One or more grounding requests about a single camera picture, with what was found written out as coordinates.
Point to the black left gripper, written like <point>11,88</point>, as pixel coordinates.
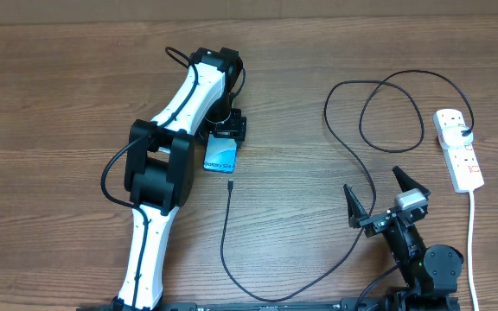
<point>234,127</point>

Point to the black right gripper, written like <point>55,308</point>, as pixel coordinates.
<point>375,223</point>

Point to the blue screen Galaxy smartphone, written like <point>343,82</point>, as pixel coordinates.
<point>220,154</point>

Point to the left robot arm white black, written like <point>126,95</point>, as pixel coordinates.
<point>160,163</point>

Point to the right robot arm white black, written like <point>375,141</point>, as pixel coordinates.
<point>430,273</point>

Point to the white charger plug adapter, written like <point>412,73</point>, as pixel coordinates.
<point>453,137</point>

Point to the white power strip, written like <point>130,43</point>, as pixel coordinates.
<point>462,164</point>

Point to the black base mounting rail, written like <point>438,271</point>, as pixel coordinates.
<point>253,306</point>

